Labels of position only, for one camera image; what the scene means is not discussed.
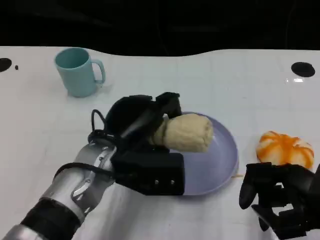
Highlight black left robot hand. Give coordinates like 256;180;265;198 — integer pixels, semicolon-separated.
103;91;183;154

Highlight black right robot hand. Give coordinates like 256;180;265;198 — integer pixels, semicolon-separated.
238;162;320;239

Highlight beige towel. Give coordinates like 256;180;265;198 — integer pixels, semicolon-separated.
150;114;215;154

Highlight orange and white bread roll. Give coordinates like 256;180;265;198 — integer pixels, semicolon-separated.
255;129;315;171

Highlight pale green mug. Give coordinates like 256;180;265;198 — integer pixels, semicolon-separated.
54;47;106;98

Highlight lilac plate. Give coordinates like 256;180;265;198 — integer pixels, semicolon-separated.
167;111;240;198

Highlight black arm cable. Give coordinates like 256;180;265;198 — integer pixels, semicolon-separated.
53;109;118;181

